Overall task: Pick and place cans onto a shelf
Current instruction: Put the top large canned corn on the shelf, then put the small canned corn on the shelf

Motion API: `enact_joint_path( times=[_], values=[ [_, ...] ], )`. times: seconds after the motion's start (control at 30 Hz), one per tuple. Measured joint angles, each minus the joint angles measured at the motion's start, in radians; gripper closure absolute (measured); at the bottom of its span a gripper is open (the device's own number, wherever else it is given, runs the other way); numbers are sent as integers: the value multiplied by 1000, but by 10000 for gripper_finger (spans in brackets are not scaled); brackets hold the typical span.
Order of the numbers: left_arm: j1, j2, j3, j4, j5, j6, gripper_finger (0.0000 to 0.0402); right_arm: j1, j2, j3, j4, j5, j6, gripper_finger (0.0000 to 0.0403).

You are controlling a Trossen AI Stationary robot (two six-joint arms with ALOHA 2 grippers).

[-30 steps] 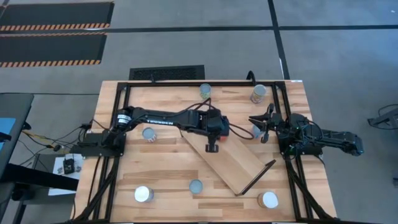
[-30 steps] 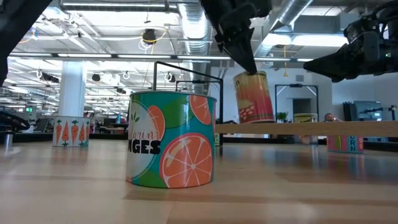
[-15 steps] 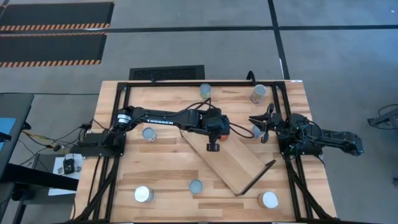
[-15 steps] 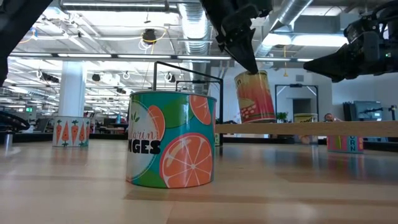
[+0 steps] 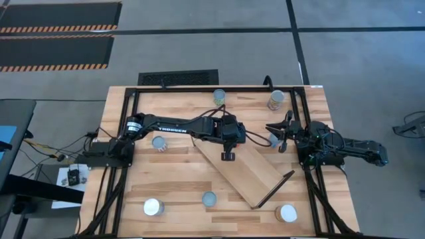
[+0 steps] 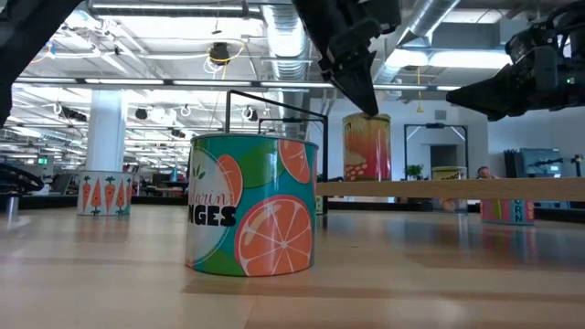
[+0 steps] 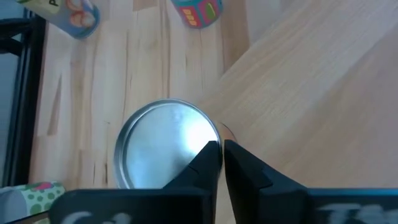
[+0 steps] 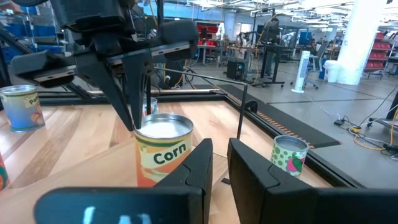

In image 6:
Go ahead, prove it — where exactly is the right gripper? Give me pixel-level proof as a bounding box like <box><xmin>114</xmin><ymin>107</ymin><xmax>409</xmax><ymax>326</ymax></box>
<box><xmin>446</xmin><ymin>39</ymin><xmax>585</xmax><ymax>122</ymax></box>

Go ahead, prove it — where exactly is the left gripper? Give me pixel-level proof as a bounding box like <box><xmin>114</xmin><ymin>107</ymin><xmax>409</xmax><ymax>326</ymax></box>
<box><xmin>292</xmin><ymin>0</ymin><xmax>403</xmax><ymax>118</ymax></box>

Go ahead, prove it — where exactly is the tall yellow label can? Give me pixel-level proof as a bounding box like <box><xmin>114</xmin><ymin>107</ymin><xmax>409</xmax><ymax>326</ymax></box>
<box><xmin>431</xmin><ymin>164</ymin><xmax>469</xmax><ymax>214</ymax></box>

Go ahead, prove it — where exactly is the small grey can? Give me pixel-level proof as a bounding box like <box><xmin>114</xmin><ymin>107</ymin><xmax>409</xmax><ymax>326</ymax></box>
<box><xmin>480</xmin><ymin>198</ymin><xmax>536</xmax><ymax>227</ymax></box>

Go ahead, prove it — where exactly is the teal mandarin oranges can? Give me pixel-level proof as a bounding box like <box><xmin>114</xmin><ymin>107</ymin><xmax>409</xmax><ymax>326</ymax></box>
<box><xmin>185</xmin><ymin>132</ymin><xmax>320</xmax><ymax>279</ymax></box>

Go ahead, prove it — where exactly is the bright ceiling light panel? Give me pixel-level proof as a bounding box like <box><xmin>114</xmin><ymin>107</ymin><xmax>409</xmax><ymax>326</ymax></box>
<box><xmin>386</xmin><ymin>48</ymin><xmax>513</xmax><ymax>70</ymax></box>

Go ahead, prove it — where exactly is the gold can white lid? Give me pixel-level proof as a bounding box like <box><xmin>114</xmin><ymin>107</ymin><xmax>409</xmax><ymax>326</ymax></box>
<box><xmin>342</xmin><ymin>111</ymin><xmax>393</xmax><ymax>183</ymax></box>

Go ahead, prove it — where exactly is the dark monitor screen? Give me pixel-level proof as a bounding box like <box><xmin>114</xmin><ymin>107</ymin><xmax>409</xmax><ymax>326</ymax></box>
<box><xmin>504</xmin><ymin>147</ymin><xmax>564</xmax><ymax>179</ymax></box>

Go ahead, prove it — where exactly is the black ceiling fixture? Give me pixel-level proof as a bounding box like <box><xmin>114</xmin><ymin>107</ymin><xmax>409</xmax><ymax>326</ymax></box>
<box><xmin>208</xmin><ymin>41</ymin><xmax>232</xmax><ymax>65</ymax></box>

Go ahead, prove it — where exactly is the dark ceiling pipe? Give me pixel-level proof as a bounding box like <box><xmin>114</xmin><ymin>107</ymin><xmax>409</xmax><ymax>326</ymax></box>
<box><xmin>86</xmin><ymin>0</ymin><xmax>264</xmax><ymax>19</ymax></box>

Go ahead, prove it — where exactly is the white building pillar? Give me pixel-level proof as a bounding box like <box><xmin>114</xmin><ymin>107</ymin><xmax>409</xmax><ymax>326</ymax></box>
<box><xmin>84</xmin><ymin>89</ymin><xmax>129</xmax><ymax>174</ymax></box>

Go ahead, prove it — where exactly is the white carrot print can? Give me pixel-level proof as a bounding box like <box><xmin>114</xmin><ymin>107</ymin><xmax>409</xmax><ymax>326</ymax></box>
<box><xmin>76</xmin><ymin>170</ymin><xmax>133</xmax><ymax>218</ymax></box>

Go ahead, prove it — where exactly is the black curved object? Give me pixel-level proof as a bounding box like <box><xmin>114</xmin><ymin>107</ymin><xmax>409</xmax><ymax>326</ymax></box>
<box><xmin>0</xmin><ymin>163</ymin><xmax>46</xmax><ymax>194</ymax></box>

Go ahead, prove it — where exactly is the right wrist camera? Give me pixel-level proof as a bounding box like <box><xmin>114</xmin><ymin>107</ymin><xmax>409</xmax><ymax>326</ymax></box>
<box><xmin>505</xmin><ymin>22</ymin><xmax>566</xmax><ymax>65</ymax></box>

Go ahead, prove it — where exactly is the black background metal frame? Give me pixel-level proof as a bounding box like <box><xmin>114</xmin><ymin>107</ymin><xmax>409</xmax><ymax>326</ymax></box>
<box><xmin>403</xmin><ymin>122</ymin><xmax>470</xmax><ymax>180</ymax></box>

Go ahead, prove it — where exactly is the silver ribbed ceiling duct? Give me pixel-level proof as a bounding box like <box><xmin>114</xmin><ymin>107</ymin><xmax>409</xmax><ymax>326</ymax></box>
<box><xmin>260</xmin><ymin>0</ymin><xmax>317</xmax><ymax>138</ymax></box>

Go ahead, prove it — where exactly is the wooden tray with black handles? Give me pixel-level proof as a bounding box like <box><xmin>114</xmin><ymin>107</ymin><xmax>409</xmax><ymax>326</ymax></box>
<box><xmin>225</xmin><ymin>90</ymin><xmax>585</xmax><ymax>216</ymax></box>

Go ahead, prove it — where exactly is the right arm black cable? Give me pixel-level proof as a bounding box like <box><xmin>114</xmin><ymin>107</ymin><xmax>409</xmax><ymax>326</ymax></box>
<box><xmin>546</xmin><ymin>0</ymin><xmax>585</xmax><ymax>33</ymax></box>

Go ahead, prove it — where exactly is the black aluminium table frame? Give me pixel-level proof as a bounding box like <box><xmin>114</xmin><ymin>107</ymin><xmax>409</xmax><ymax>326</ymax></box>
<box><xmin>0</xmin><ymin>194</ymin><xmax>585</xmax><ymax>225</ymax></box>

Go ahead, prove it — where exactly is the silver metal post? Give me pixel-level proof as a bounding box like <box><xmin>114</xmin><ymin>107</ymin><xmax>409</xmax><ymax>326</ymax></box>
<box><xmin>5</xmin><ymin>195</ymin><xmax>20</xmax><ymax>223</ymax></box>

